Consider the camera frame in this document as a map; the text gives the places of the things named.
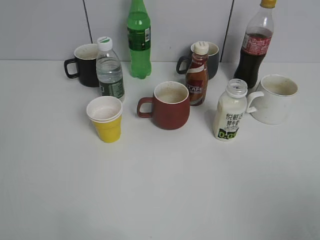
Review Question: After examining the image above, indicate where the yellow paper cup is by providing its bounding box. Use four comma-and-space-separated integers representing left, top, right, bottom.
86, 96, 123, 143

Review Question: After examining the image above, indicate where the white milk bottle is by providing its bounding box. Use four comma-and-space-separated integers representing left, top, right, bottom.
212, 78, 248, 142

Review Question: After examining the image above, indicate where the white ceramic mug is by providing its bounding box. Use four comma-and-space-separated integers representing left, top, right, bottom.
246, 74, 298, 125

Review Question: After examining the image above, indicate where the brown coffee drink bottle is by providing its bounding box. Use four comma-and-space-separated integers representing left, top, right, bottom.
186, 41, 209, 106

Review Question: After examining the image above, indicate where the cola bottle yellow cap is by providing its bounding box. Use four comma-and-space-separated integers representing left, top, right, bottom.
233, 0, 277, 89

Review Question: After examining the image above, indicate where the clear water bottle green label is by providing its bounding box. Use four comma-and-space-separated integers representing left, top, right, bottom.
96, 36, 125, 102

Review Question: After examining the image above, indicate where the green soda bottle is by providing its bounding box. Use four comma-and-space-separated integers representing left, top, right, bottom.
127, 0, 152, 79

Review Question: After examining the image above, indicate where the red ceramic mug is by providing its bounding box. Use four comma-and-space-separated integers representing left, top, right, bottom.
136, 81, 190, 130

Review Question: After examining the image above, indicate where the dark grey ceramic mug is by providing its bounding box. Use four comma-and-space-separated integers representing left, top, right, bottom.
176, 41, 219, 80

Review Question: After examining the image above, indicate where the black ceramic mug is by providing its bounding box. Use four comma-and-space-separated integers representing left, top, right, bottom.
63, 43, 99, 88

